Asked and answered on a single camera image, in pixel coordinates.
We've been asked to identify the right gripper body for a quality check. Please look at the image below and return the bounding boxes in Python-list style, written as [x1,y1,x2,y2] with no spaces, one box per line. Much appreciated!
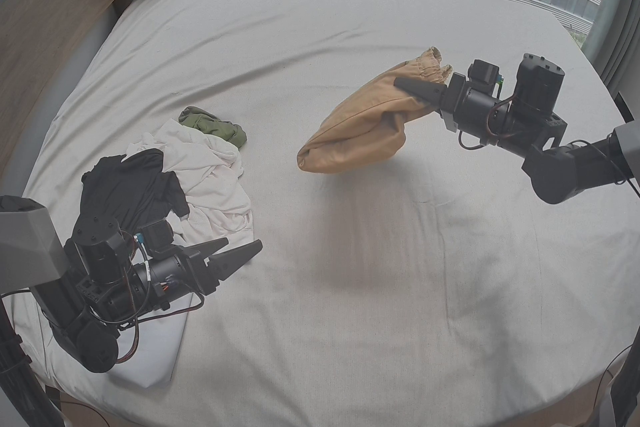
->
[440,72,512,148]

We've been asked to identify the black cable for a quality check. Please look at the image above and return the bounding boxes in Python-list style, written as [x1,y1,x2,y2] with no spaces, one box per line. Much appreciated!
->
[594,344,632,427]

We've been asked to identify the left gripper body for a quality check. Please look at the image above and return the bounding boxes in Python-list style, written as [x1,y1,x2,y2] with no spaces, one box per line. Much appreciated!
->
[135,245,225,312]

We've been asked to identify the bed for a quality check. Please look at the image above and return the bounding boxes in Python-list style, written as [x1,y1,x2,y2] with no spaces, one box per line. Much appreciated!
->
[0,0,640,427]

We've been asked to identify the white garment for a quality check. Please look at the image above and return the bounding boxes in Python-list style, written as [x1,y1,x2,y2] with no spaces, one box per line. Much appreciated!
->
[125,120,256,252]

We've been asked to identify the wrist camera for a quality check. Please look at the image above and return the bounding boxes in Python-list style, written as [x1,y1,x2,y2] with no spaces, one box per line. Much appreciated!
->
[467,59,504,96]
[136,219,176,261]

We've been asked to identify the grey-green curtain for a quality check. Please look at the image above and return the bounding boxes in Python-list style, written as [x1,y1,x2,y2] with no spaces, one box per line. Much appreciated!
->
[582,0,640,90]

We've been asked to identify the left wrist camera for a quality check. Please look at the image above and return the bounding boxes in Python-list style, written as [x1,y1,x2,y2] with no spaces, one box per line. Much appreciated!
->
[136,219,176,261]

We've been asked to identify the tan shorts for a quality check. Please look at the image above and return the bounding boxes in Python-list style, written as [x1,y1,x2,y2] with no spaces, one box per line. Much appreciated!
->
[296,46,456,174]

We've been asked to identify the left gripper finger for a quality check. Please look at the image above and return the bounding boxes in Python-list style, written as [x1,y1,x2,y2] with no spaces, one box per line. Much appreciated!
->
[182,238,230,262]
[209,239,264,284]

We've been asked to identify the green garment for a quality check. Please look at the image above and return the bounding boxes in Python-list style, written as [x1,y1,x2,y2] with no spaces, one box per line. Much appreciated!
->
[178,106,248,150]

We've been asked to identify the black T-shirt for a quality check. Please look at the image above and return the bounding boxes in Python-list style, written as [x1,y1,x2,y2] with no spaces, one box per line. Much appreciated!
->
[80,149,192,246]

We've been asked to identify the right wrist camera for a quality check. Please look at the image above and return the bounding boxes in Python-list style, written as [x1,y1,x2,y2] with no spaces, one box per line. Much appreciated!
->
[467,59,504,96]

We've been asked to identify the pale grey garment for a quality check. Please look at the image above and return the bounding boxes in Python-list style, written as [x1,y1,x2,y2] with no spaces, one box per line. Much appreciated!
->
[102,292,195,390]

